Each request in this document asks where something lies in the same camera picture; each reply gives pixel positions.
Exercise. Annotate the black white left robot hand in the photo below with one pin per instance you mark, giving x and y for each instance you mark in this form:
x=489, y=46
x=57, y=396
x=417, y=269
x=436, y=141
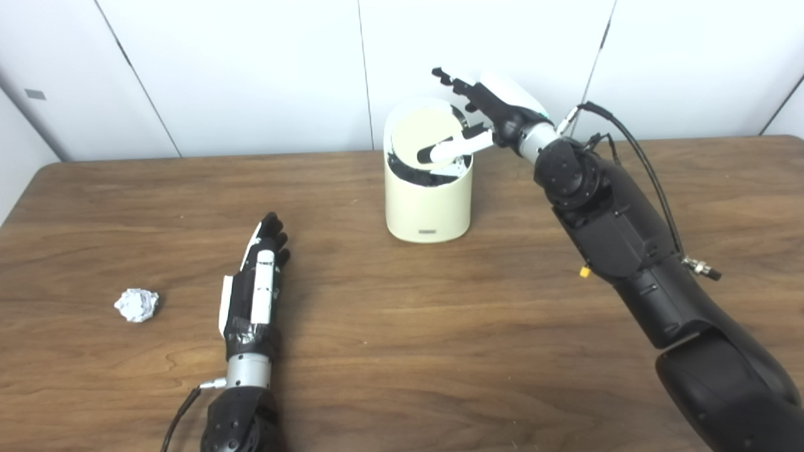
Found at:
x=242, y=307

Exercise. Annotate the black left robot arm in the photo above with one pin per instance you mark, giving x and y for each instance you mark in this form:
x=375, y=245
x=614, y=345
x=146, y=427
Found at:
x=239, y=420

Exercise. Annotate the cream-colored bin body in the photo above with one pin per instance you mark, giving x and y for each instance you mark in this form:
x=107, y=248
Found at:
x=427, y=210

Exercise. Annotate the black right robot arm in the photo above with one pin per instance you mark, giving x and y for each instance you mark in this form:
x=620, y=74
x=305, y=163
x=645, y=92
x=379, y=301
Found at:
x=628, y=232

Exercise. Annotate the white paper ball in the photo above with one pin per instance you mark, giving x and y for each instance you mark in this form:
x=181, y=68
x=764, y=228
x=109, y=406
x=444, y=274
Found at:
x=137, y=306

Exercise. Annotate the cream round bin lid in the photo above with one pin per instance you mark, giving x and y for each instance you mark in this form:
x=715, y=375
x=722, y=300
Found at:
x=414, y=129

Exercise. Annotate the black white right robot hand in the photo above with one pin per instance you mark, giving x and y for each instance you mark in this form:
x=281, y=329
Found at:
x=505, y=107

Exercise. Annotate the black bin liner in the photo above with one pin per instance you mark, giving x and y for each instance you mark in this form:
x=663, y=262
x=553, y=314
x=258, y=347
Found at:
x=408, y=177

